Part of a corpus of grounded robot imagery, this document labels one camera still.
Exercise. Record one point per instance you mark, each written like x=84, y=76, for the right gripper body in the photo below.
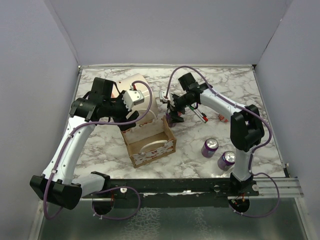
x=181, y=103

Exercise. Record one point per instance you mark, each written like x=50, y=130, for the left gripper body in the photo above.
x=116, y=110

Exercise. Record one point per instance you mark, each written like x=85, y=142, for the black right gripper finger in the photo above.
x=177, y=119
x=168, y=110

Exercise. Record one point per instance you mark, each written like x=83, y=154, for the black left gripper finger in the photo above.
x=123, y=126
x=133, y=117

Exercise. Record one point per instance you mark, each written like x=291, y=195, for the purple soda can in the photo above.
x=226, y=160
x=209, y=148

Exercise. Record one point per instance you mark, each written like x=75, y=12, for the purple Fanta can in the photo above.
x=171, y=119

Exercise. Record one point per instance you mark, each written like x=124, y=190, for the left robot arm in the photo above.
x=56, y=184

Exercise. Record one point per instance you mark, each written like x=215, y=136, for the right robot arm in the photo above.
x=246, y=126

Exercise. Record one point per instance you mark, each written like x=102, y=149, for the green marker pen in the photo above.
x=192, y=109

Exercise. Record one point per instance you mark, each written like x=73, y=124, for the white cylindrical pot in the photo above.
x=126, y=84

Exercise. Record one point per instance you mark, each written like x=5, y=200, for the black marker pen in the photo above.
x=199, y=113

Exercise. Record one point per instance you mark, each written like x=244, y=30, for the red marker pen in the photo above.
x=203, y=120

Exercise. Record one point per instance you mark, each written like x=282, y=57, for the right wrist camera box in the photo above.
x=163, y=97

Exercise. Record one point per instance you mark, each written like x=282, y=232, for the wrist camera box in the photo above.
x=163, y=97
x=132, y=98

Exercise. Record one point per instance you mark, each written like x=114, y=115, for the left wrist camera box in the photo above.
x=132, y=98

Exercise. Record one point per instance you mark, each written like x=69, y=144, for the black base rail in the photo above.
x=174, y=192

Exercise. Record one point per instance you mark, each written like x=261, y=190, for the aluminium extrusion rail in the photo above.
x=287, y=187

